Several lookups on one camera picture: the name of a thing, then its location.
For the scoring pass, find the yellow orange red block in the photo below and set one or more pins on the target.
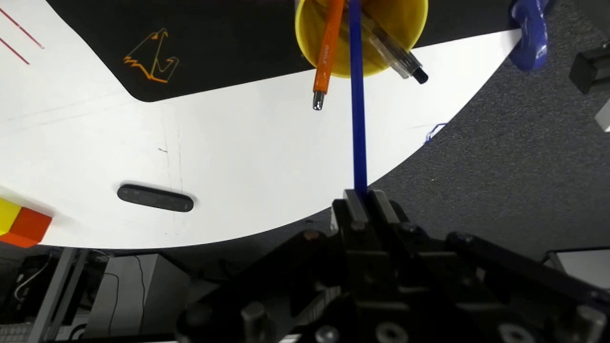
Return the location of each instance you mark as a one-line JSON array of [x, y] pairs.
[[26, 226]]

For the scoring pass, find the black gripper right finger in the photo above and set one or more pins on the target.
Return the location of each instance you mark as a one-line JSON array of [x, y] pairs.
[[393, 249]]

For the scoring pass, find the black table mat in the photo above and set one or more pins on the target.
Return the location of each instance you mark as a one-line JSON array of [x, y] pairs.
[[222, 39]]

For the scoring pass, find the black box on floor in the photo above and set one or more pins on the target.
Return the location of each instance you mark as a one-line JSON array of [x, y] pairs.
[[592, 68]]

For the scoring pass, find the yellow mug grey outside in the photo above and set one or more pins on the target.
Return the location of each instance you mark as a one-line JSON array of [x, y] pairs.
[[393, 26]]

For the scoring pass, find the grey metal table frame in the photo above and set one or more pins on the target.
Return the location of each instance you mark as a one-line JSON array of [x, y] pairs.
[[60, 287]]

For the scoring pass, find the blue pencil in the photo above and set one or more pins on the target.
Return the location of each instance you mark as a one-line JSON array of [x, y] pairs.
[[357, 97]]

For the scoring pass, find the silver pen black tip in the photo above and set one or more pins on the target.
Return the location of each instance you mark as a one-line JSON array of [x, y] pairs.
[[401, 60]]

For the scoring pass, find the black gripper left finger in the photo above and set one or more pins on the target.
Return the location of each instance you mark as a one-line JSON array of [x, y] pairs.
[[353, 236]]

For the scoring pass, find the orange pencil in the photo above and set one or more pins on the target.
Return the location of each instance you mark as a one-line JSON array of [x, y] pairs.
[[327, 51]]

